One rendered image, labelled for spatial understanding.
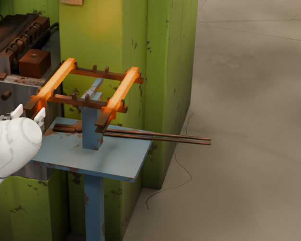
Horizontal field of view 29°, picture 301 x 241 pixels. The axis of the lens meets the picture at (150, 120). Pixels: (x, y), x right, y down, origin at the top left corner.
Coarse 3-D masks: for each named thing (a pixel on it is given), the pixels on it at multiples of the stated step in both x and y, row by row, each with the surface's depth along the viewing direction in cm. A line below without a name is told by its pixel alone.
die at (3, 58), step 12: (0, 24) 251; (12, 24) 249; (36, 24) 249; (48, 24) 257; (0, 36) 238; (12, 36) 236; (24, 36) 238; (0, 48) 226; (0, 60) 223; (12, 60) 225; (12, 72) 227
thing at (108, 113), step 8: (128, 72) 205; (136, 72) 205; (128, 80) 200; (120, 88) 195; (128, 88) 197; (120, 96) 190; (112, 104) 186; (104, 112) 180; (112, 112) 182; (104, 120) 176; (96, 128) 177; (104, 128) 177
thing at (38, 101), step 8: (64, 64) 209; (72, 64) 210; (56, 72) 203; (64, 72) 204; (56, 80) 198; (48, 88) 193; (32, 96) 187; (40, 96) 187; (48, 96) 192; (32, 104) 182; (40, 104) 187; (32, 112) 183
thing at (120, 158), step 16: (48, 128) 223; (112, 128) 224; (128, 128) 224; (48, 144) 213; (64, 144) 214; (80, 144) 214; (112, 144) 214; (128, 144) 215; (144, 144) 215; (32, 160) 205; (48, 160) 205; (64, 160) 205; (80, 160) 205; (96, 160) 206; (112, 160) 206; (128, 160) 206; (112, 176) 200; (128, 176) 198
